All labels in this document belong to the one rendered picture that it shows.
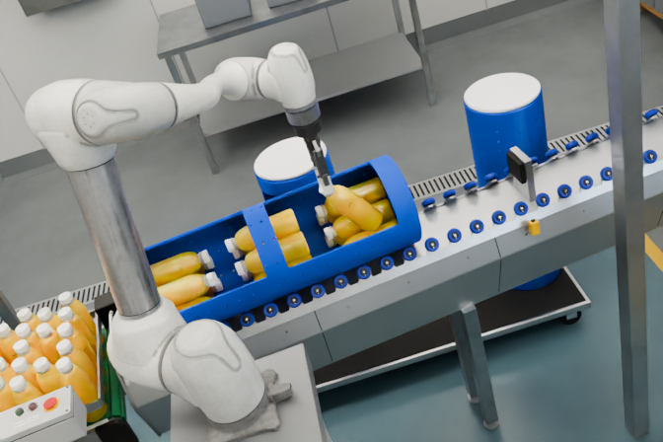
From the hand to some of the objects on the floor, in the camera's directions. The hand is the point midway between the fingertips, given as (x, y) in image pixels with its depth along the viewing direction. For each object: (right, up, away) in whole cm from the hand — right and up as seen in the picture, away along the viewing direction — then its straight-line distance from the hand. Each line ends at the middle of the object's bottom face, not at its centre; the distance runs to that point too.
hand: (324, 181), depth 209 cm
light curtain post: (+111, -88, +57) cm, 153 cm away
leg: (+59, -84, +86) cm, 134 cm away
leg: (+63, -91, +74) cm, 133 cm away
